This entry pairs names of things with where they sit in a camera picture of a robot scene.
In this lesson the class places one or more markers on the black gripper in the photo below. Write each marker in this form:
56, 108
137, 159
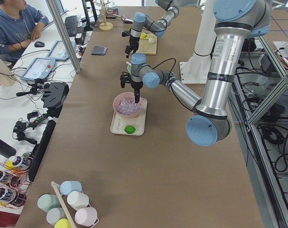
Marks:
133, 41
136, 85

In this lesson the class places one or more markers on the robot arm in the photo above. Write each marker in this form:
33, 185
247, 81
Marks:
144, 21
236, 20

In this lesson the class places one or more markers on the clear ice cubes pile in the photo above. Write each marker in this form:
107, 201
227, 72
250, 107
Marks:
128, 106

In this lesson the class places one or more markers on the pink bowl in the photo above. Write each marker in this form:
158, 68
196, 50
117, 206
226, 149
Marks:
117, 101

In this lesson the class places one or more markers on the mint green bowl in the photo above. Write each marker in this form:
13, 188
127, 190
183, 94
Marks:
128, 69

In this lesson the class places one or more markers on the bamboo cutting board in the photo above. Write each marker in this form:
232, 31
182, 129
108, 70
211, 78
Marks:
147, 48

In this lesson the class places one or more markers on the stacked lemon slices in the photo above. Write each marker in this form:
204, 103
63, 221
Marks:
142, 35

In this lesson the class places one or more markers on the metal scoop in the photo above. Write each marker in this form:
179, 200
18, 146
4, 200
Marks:
124, 18

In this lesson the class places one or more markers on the beige rabbit tray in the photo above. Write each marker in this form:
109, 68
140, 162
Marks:
119, 123

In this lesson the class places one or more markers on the grey folded cloth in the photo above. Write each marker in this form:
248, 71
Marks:
99, 50

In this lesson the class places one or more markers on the wooden mug tree stand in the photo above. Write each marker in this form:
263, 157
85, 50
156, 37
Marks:
105, 25

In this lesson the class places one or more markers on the green lime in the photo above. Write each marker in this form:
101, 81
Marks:
130, 129

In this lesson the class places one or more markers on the wooden tray far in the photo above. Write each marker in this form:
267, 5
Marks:
111, 13

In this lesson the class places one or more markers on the black keyboard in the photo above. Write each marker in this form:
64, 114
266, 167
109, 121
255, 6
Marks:
71, 25

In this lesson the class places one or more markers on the far teach pendant tablet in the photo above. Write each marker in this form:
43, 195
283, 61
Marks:
58, 52

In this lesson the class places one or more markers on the teach pendant tablet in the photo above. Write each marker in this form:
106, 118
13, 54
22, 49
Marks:
40, 68
58, 52

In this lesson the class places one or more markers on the black controller device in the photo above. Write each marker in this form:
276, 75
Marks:
54, 97

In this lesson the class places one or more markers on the near teach pendant tablet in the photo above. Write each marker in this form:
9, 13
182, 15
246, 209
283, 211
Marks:
40, 68

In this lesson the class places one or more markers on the black computer mouse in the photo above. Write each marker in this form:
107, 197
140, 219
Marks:
39, 44

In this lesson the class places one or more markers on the black long bar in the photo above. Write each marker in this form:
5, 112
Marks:
40, 149

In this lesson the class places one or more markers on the light blue cup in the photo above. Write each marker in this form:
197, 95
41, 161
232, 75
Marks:
67, 187

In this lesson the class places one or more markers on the seated person in hoodie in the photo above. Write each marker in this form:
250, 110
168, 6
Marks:
20, 24

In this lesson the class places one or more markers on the white cup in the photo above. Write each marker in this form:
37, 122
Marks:
77, 200

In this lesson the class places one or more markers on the wooden cup rack pole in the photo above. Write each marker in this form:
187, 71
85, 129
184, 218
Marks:
66, 211

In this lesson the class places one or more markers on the pink cup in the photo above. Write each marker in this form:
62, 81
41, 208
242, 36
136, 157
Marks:
86, 217

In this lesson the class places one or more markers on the sage green cup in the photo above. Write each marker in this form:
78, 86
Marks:
46, 202

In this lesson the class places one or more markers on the black water bottle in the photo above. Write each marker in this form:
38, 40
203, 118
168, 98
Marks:
6, 150

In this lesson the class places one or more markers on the grey cup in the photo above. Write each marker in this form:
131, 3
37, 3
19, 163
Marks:
54, 215

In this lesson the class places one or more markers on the yellow cup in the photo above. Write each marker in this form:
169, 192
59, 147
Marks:
62, 223

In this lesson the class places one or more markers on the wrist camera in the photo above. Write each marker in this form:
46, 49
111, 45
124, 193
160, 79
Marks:
124, 79
126, 33

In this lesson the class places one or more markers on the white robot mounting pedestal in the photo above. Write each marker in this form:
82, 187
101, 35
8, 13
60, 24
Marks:
195, 70

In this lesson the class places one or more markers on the aluminium frame post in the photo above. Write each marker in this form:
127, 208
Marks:
54, 10

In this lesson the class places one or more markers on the copper wire bottle basket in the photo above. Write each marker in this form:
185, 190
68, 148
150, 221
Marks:
14, 182

